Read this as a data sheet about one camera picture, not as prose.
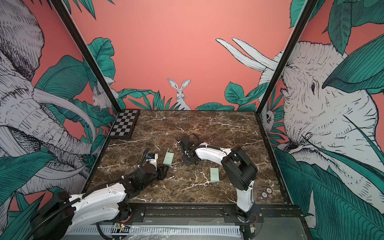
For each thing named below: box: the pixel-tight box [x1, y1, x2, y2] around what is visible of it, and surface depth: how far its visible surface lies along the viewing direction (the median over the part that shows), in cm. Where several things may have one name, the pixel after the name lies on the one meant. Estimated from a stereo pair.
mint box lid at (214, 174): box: [210, 167, 220, 182], surface depth 89 cm
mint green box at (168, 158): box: [163, 152, 175, 166], surface depth 93 cm
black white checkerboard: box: [108, 109, 141, 140], surface depth 110 cm
